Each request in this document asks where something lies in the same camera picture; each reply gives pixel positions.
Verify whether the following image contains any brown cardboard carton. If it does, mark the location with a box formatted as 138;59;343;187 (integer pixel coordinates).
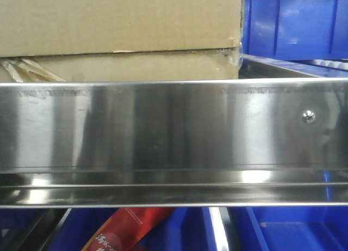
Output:
1;0;243;82

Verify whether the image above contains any blue roller track shelf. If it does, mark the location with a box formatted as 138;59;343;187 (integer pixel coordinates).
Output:
239;54;347;79

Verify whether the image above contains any blue plastic bin lower left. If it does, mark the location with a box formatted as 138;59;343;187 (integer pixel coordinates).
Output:
47;207;217;250

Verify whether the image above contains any blue plastic bin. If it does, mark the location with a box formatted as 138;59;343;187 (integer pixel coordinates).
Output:
229;206;347;250
242;0;347;60
47;207;217;250

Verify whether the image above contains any red printed package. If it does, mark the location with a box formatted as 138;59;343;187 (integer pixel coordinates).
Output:
82;207;174;250

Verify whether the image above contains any blue plastic bin lower right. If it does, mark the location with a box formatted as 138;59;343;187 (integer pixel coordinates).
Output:
229;206;347;250

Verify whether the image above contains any blue plastic bin upper right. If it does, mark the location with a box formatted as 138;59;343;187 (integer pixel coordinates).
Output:
242;0;347;60

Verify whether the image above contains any stainless steel shelf rail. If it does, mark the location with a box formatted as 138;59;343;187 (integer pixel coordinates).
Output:
1;78;347;207

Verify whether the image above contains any silver screw on rail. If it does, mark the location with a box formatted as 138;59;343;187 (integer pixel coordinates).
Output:
301;109;316;124

